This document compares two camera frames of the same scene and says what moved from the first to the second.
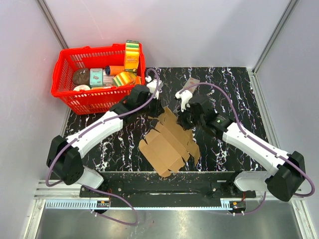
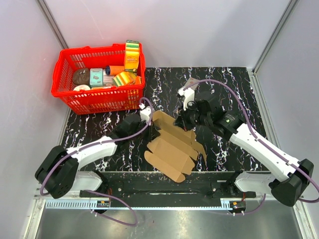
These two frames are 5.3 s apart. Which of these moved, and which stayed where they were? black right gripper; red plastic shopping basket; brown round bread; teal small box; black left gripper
Moved: black left gripper
Stayed: red plastic shopping basket; black right gripper; teal small box; brown round bread
